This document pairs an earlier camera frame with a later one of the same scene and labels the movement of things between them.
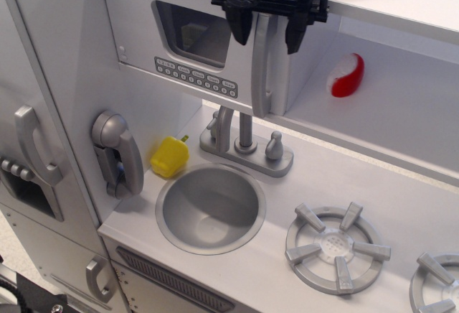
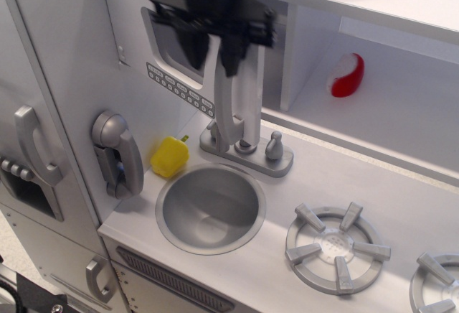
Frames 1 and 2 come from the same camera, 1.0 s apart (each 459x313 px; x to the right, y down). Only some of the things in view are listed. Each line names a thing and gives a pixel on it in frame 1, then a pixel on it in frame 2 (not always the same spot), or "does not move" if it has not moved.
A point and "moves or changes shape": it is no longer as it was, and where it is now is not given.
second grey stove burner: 434,286 does not move
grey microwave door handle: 262,100 -> 232,129
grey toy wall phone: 119,153 does not move
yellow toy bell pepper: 170,156 does not move
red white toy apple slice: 346,75 does not move
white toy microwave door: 166,24 moves or changes shape
